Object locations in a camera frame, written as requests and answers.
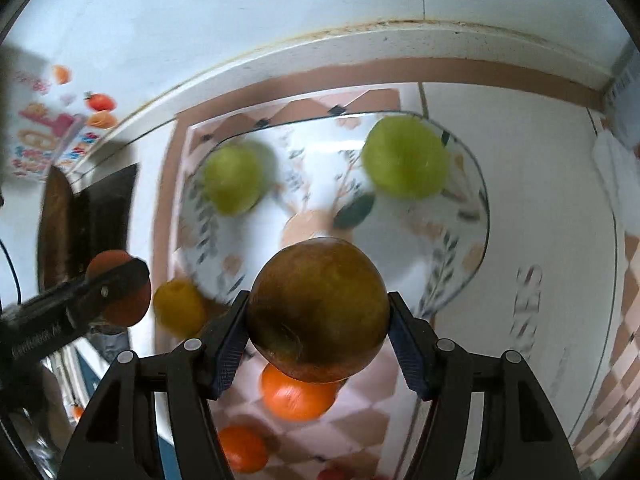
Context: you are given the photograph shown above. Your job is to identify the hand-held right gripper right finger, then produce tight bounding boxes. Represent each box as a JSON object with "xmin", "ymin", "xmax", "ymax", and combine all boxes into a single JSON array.
[{"xmin": 387, "ymin": 291, "xmax": 582, "ymax": 480}]

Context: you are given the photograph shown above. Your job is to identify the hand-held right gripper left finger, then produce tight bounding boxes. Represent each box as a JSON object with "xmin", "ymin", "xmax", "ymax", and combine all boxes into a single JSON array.
[{"xmin": 59, "ymin": 290, "xmax": 251, "ymax": 480}]

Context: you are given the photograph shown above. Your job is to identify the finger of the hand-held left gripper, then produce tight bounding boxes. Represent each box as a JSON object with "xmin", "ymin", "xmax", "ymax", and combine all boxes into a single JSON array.
[{"xmin": 37, "ymin": 257, "xmax": 151, "ymax": 331}]

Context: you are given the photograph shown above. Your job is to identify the red-orange round fruit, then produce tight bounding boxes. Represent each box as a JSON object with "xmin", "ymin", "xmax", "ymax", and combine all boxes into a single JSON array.
[{"xmin": 85, "ymin": 250, "xmax": 152, "ymax": 327}]

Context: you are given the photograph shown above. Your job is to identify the dark red apple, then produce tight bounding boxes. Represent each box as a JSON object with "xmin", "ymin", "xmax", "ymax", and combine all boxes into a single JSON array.
[{"xmin": 246, "ymin": 237, "xmax": 392, "ymax": 385}]

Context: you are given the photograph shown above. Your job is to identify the floral print oval plate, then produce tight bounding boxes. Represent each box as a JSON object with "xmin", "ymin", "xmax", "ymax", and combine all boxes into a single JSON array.
[{"xmin": 176, "ymin": 111, "xmax": 491, "ymax": 321}]

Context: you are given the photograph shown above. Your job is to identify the yellow lemon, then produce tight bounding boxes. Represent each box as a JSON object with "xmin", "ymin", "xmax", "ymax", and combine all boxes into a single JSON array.
[{"xmin": 152, "ymin": 279, "xmax": 208, "ymax": 338}]

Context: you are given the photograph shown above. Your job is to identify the black wok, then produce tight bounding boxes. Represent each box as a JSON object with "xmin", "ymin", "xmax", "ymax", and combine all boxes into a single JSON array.
[{"xmin": 37, "ymin": 165, "xmax": 91, "ymax": 291}]

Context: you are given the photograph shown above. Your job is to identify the black gas stove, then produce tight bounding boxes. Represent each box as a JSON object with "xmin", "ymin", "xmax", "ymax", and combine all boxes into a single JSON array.
[{"xmin": 70, "ymin": 162, "xmax": 140, "ymax": 281}]

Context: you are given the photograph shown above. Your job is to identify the orange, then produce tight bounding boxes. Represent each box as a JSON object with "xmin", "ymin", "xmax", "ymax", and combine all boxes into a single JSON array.
[
  {"xmin": 217, "ymin": 425, "xmax": 271, "ymax": 474},
  {"xmin": 260, "ymin": 362, "xmax": 346, "ymax": 422}
]

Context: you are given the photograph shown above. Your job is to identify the green apple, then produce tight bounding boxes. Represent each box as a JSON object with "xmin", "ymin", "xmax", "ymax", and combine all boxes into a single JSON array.
[
  {"xmin": 361, "ymin": 115, "xmax": 451, "ymax": 200},
  {"xmin": 201, "ymin": 141, "xmax": 268, "ymax": 217}
]

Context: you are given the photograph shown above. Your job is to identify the checkered table mat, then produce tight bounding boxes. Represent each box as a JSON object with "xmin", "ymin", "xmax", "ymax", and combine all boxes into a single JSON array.
[{"xmin": 150, "ymin": 57, "xmax": 640, "ymax": 480}]

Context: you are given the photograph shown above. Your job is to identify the colourful wall sticker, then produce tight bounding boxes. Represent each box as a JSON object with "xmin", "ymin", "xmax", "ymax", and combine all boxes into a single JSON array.
[{"xmin": 10, "ymin": 62, "xmax": 118, "ymax": 178}]

